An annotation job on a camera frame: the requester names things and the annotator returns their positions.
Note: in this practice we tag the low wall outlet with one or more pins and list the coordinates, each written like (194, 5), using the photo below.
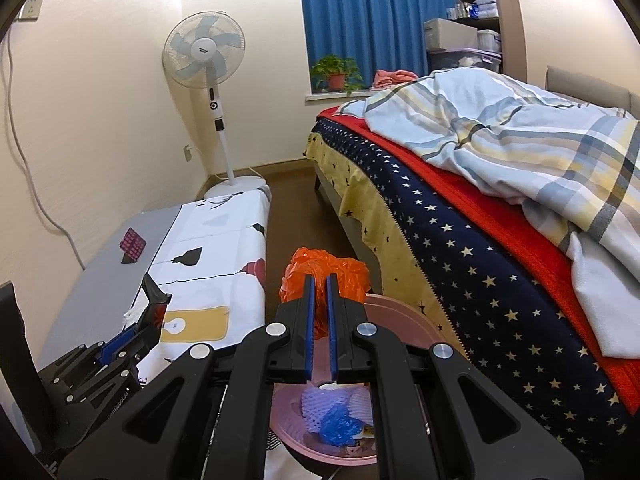
(189, 152)

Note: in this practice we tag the white windowsill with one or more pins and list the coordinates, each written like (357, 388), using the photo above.
(330, 96)

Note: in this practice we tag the grey bed frame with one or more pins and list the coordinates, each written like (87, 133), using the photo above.
(350, 230)

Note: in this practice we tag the blue wrapper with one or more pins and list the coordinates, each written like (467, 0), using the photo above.
(340, 425)

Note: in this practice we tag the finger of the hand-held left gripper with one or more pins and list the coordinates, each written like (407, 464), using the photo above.
(120, 340)
(122, 367)

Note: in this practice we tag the small bottles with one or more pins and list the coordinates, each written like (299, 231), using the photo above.
(460, 11)

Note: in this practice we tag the pink folded cloth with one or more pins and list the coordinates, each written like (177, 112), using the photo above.
(392, 78)

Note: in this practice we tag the blue curtain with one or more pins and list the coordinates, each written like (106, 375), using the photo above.
(365, 10)

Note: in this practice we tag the plaid quilt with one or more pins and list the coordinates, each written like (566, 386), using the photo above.
(500, 145)

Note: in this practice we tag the red blanket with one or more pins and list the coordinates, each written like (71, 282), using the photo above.
(465, 200)

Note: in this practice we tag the orange plastic bag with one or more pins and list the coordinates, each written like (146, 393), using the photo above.
(345, 270)

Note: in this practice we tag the white wall socket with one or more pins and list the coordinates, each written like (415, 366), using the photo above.
(31, 7)

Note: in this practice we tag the purple foam net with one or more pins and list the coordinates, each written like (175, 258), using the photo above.
(315, 405)

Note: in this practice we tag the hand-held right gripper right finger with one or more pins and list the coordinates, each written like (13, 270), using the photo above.
(332, 320)

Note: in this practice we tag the bed with starry cover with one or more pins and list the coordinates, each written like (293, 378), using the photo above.
(480, 290)

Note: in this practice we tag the yellow star bedsheet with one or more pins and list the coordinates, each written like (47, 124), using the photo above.
(370, 200)

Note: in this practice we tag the clear storage box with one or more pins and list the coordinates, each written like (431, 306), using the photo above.
(489, 41)

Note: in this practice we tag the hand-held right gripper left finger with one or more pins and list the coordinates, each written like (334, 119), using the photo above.
(309, 320)

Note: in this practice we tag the purple lid storage box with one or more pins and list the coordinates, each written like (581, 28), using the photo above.
(450, 59)

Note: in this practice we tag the wooden bookshelf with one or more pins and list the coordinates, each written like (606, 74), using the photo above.
(505, 10)

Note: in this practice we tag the grey low table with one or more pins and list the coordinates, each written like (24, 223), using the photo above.
(90, 280)

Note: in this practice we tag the white printed tablecloth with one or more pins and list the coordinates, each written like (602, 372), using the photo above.
(215, 260)

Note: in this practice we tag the beige headboard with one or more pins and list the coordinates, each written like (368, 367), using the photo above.
(585, 87)

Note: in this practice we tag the pink plastic basin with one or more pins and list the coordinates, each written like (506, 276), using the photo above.
(400, 325)

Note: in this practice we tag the grey box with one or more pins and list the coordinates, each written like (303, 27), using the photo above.
(447, 35)

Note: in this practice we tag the potted green plant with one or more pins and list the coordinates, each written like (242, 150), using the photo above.
(336, 80)

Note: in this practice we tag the white standing fan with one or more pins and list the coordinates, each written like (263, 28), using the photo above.
(205, 50)

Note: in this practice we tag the black wrapper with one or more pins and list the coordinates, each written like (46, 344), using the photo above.
(150, 290)

